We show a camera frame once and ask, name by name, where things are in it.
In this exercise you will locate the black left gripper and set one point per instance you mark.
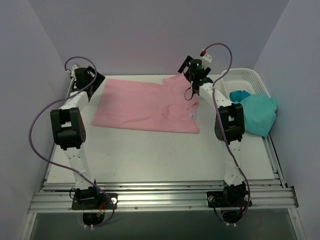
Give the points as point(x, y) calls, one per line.
point(97, 79)

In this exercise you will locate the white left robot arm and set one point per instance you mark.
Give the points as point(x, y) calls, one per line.
point(69, 130)

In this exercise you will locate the white plastic basket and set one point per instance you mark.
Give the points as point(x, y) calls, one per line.
point(243, 79)

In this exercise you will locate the pink t shirt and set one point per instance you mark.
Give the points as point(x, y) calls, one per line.
point(148, 106)

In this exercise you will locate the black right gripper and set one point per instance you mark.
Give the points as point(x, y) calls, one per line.
point(183, 66)

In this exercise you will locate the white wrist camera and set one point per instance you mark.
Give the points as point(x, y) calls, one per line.
point(71, 71)
point(205, 58)

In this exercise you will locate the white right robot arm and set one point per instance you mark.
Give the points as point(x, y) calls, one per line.
point(229, 124)

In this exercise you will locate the dark teal t shirt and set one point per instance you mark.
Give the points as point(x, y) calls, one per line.
point(238, 95)

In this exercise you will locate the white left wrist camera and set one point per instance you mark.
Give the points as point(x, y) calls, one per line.
point(71, 71)

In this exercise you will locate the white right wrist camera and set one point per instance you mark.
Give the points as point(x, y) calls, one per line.
point(205, 58)

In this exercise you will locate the light teal t shirt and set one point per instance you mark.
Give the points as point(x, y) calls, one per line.
point(259, 113)

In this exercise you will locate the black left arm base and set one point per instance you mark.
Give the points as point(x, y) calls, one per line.
point(94, 200)

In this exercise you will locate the aluminium mounting rail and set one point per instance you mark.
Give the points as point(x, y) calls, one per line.
point(165, 196)

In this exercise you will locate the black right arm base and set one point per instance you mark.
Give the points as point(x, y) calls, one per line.
point(231, 203)

